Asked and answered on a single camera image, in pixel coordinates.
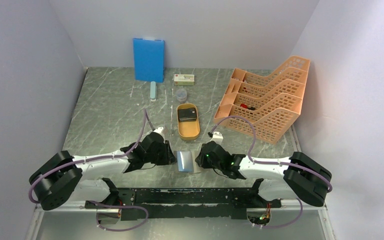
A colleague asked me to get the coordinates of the blue board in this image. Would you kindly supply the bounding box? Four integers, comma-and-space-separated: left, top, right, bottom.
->
132, 38, 165, 83

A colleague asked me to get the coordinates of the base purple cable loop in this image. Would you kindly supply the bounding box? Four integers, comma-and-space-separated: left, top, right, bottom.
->
95, 204, 150, 232

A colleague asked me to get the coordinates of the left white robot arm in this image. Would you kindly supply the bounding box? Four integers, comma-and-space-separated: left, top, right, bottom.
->
28, 131, 176, 211

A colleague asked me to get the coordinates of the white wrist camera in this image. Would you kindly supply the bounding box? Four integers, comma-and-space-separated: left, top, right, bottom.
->
152, 126, 170, 140
208, 131, 224, 145

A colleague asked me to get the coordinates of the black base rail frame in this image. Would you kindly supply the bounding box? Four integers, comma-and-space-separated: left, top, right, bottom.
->
84, 187, 282, 221

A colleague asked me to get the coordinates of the small white red box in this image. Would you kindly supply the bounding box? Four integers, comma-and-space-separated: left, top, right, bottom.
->
173, 74, 195, 86

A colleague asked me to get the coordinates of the beige card holder wallet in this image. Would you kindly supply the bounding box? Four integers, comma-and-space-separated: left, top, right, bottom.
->
175, 150, 199, 174

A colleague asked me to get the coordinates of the orange plastic file organizer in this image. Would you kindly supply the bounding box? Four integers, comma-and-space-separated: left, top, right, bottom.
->
213, 55, 311, 144

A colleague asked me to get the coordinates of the small clear round container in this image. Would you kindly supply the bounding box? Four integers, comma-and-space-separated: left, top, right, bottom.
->
175, 88, 188, 103

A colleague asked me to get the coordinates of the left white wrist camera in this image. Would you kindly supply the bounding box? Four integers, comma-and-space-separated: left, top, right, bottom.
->
152, 126, 170, 140

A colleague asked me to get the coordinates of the red black item in organizer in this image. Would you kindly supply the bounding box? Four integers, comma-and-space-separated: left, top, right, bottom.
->
240, 103, 256, 111

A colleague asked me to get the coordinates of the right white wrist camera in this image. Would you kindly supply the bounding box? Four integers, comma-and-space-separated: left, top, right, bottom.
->
208, 131, 224, 145

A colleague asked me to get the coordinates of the yellow oval tray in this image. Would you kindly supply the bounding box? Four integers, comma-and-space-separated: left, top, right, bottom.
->
176, 103, 200, 141

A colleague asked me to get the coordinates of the light blue eraser bar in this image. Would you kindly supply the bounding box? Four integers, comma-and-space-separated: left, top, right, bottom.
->
149, 81, 157, 102

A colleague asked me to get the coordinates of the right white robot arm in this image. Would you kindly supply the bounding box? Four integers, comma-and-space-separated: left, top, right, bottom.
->
194, 140, 332, 207

